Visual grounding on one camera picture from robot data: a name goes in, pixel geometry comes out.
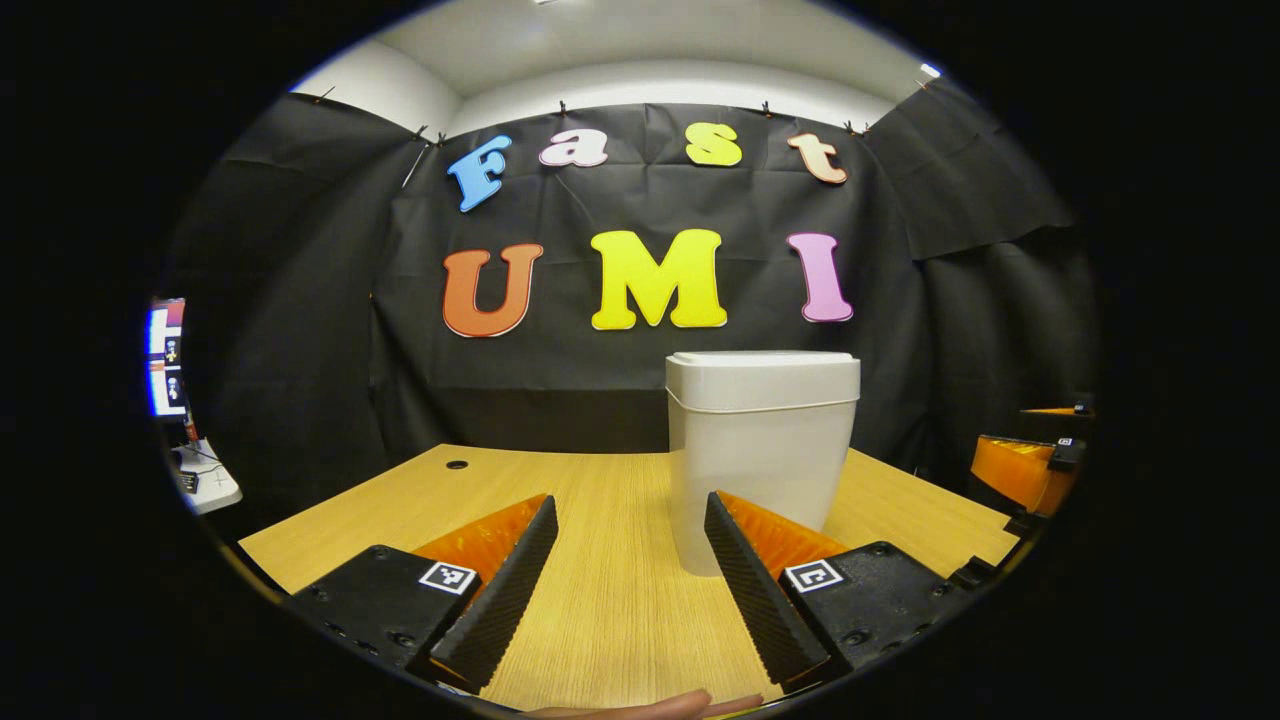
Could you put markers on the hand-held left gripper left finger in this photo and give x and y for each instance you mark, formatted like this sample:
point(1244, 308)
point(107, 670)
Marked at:
point(500, 600)

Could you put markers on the computer monitor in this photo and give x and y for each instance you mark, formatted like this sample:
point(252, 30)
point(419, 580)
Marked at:
point(167, 360)

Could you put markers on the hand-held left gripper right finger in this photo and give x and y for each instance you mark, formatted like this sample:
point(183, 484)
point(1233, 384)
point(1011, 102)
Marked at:
point(760, 600)

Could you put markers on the white desktop garbage bin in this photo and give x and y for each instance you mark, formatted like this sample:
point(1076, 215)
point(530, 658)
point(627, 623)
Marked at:
point(760, 440)

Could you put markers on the small black keyboard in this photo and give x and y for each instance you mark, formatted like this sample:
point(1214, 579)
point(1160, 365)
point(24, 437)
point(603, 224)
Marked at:
point(189, 482)

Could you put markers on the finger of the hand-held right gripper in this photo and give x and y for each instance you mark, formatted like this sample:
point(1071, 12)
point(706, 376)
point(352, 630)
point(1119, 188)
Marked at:
point(1015, 470)
point(1060, 409)

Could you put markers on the white side table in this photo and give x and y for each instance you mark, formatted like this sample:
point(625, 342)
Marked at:
point(215, 485)

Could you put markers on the wooden desktop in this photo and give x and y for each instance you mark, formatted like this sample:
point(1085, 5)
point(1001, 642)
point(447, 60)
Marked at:
point(600, 520)

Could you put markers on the black backdrop cloth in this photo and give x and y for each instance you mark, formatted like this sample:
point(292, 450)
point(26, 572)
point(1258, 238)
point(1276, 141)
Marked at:
point(300, 300)

